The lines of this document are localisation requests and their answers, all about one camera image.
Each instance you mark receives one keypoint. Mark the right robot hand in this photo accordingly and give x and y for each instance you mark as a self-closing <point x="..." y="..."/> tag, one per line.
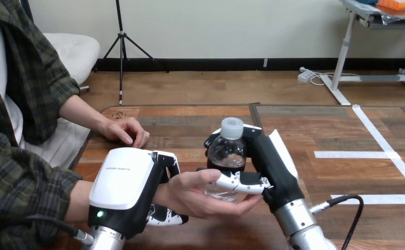
<point x="275" y="165"/>

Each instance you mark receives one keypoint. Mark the person's hand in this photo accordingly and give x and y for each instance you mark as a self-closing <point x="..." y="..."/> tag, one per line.
<point x="185" y="196"/>
<point x="125" y="128"/>

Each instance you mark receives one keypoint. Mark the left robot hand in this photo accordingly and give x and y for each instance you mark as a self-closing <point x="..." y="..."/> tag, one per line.
<point x="123" y="179"/>

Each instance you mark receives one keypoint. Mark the clear water bottle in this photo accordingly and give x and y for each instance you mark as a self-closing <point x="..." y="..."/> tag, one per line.
<point x="227" y="153"/>

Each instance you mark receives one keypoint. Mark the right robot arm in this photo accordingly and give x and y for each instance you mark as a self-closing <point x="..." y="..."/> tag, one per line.
<point x="300" y="224"/>

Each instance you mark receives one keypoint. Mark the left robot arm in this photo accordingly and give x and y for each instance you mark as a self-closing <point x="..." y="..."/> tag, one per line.
<point x="106" y="241"/>

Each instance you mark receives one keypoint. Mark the person's forearm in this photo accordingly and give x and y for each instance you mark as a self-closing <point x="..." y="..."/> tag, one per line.
<point x="76" y="203"/>
<point x="81" y="112"/>

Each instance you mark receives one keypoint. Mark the person's body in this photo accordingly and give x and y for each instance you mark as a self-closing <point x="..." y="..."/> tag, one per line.
<point x="13" y="86"/>

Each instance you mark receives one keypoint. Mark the black tripod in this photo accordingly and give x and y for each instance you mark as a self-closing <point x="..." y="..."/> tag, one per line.
<point x="122" y="51"/>

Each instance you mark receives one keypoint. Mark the white cushioned chair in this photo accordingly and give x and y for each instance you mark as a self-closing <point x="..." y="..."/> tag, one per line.
<point x="76" y="55"/>

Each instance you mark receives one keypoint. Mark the white power strip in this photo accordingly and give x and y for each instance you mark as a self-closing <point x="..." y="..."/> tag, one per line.
<point x="305" y="75"/>

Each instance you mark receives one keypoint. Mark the white desk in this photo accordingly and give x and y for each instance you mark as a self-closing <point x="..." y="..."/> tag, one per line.
<point x="342" y="55"/>

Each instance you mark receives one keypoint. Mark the orange thing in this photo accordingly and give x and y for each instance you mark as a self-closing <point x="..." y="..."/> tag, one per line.
<point x="397" y="4"/>

